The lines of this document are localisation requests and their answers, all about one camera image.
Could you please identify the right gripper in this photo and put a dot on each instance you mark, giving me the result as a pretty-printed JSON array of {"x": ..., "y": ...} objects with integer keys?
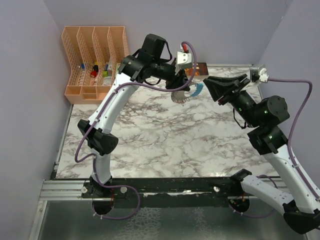
[{"x": 223, "y": 87}]

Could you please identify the red round bottle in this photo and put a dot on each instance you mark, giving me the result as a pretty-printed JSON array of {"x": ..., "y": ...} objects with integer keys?
[{"x": 93, "y": 74}]

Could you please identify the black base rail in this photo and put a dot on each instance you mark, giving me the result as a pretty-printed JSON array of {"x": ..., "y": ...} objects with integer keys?
[{"x": 151, "y": 192}]

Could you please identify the metal keyring holder blue handle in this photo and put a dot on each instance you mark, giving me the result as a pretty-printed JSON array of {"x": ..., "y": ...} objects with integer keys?
[{"x": 181, "y": 97}]

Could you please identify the brown book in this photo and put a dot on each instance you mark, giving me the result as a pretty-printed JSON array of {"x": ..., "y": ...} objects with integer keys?
[{"x": 201, "y": 70}]

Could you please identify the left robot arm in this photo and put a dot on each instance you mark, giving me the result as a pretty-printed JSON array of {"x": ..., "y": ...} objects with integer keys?
[{"x": 145, "y": 68}]

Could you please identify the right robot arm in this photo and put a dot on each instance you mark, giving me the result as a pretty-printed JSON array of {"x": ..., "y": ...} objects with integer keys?
[{"x": 300, "y": 207}]

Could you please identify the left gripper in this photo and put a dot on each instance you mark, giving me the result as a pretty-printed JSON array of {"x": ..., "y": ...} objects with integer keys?
[{"x": 178, "y": 81}]

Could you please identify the green white box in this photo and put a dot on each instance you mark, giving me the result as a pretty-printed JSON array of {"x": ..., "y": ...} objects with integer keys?
[{"x": 117, "y": 69}]

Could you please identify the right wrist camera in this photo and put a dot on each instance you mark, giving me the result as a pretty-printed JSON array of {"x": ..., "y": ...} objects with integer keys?
[{"x": 258, "y": 73}]

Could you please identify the orange plastic file organizer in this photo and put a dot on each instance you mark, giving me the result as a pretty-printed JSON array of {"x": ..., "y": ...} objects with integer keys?
[{"x": 92, "y": 48}]

